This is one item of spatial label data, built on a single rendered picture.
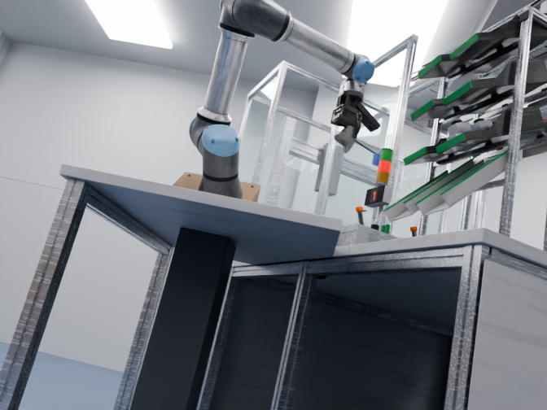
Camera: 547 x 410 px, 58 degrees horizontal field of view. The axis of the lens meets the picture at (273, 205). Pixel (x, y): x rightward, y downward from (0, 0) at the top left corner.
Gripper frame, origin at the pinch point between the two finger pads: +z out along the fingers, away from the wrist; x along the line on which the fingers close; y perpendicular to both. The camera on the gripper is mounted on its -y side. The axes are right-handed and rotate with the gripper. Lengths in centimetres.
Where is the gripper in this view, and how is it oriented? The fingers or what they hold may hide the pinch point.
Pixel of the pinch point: (347, 150)
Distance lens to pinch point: 173.8
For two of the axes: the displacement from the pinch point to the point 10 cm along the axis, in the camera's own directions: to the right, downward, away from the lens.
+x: 4.1, -1.5, -9.0
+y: -8.9, -3.0, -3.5
